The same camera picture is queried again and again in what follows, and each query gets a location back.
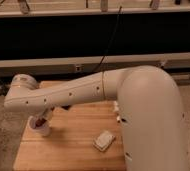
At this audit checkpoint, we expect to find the white rectangular sponge block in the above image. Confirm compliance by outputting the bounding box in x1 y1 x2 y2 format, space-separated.
93 130 116 152

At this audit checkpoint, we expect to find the red pepper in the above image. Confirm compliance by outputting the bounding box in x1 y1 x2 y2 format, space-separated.
35 119 45 127

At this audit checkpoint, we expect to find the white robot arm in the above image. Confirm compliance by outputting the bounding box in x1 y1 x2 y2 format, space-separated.
4 66 190 171

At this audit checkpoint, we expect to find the black hanging cable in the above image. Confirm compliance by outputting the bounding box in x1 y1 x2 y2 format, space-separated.
89 5 123 73

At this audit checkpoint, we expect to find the white ceramic cup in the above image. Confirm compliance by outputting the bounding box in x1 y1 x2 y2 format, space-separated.
28 116 50 137

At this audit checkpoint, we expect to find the metal shelf rail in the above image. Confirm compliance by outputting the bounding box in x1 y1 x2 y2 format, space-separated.
0 52 190 77

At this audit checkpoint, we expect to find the wooden cutting board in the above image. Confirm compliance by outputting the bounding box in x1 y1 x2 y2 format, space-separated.
13 79 127 171

